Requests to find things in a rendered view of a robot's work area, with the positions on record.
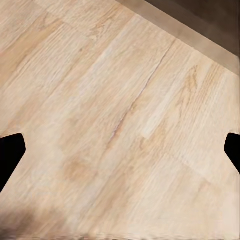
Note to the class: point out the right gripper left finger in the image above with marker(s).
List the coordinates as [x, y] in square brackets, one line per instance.
[12, 149]

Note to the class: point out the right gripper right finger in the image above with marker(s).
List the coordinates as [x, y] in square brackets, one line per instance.
[232, 149]

